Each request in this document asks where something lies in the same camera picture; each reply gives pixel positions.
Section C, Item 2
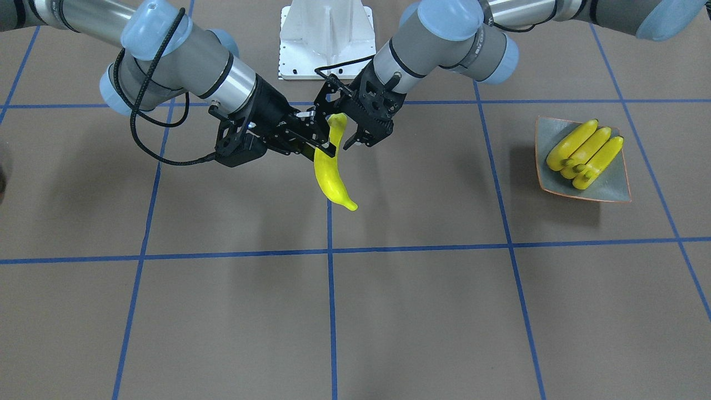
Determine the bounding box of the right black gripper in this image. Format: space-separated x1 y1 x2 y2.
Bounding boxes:
233 76 337 162

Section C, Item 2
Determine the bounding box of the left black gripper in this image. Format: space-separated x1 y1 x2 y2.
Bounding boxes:
313 65 405 151

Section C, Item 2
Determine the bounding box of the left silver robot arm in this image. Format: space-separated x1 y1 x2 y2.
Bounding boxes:
313 1 709 149

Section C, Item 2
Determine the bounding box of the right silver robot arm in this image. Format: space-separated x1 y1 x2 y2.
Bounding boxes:
2 1 336 167

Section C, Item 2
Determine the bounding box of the grey square plate orange rim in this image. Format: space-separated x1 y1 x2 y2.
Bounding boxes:
535 116 632 203

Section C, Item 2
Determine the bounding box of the white central column base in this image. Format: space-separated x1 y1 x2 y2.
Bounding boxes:
278 1 376 79

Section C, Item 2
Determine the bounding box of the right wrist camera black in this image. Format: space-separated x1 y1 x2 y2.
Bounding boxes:
208 104 267 168

